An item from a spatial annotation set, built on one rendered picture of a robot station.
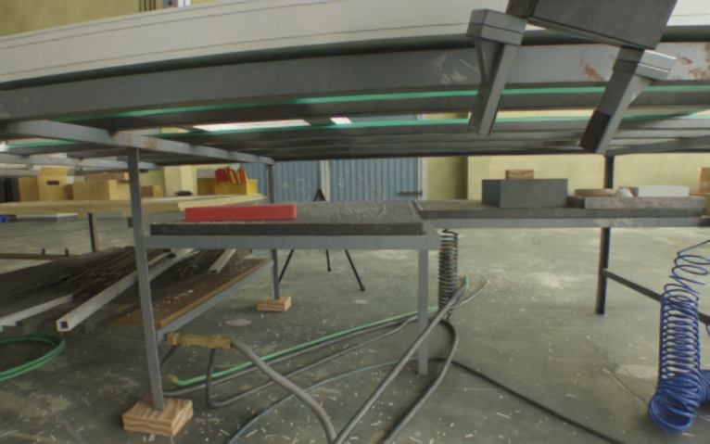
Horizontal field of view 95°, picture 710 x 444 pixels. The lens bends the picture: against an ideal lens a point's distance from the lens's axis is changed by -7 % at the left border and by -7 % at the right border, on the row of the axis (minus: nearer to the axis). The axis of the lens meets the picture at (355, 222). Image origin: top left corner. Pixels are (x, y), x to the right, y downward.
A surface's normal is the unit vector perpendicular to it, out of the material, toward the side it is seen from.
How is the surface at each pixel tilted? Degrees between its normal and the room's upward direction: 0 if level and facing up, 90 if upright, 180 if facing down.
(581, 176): 90
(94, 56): 90
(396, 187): 90
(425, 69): 90
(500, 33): 113
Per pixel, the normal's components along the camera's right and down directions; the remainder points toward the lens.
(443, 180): -0.13, 0.11
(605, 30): 0.10, 0.50
